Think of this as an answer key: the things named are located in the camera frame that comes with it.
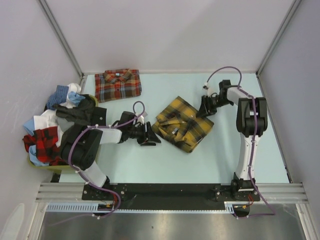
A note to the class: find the aluminium right corner post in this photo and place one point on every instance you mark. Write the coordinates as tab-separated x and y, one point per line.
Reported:
278	35

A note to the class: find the white shirt in bin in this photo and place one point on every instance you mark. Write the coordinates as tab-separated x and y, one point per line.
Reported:
48	118

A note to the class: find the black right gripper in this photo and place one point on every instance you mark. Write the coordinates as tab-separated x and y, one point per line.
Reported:
206	109

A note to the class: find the white slotted cable duct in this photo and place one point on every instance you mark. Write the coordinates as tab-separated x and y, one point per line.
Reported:
96	208

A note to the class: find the aluminium left corner post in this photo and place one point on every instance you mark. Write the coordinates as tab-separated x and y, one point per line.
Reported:
60	36

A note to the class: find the light blue shirt in bin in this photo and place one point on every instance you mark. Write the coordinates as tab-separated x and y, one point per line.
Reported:
44	132

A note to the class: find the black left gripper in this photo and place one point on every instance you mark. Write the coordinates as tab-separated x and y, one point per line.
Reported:
150	136

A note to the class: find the red black buffalo plaid shirt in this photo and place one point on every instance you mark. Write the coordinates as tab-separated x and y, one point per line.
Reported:
42	147

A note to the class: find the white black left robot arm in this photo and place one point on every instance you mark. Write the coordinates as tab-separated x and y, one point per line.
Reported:
80	146

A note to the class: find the olive green laundry bin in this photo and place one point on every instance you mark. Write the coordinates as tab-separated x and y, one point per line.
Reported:
62	170

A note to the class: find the aluminium frame front rail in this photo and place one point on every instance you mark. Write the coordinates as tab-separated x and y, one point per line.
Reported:
274	193

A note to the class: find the folded red plaid shirt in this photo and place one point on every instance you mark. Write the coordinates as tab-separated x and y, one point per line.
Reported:
117	84

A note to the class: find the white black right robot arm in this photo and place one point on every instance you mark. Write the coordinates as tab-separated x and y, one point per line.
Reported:
251	123

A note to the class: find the yellow plaid long sleeve shirt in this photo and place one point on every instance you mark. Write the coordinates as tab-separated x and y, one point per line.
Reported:
179	125

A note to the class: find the blue patterned shirt in bin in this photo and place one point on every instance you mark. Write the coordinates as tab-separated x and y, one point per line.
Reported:
58	97

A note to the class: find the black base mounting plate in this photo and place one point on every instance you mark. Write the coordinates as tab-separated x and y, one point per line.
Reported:
170	196

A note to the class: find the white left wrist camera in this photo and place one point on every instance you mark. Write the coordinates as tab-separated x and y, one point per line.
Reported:
141	118

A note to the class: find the aluminium corner post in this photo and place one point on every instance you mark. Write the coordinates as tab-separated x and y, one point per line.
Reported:
278	35
60	36

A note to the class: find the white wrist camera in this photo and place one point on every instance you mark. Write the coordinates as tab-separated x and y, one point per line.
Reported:
209	90
141	118

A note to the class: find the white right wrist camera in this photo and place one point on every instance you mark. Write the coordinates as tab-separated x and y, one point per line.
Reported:
209	90

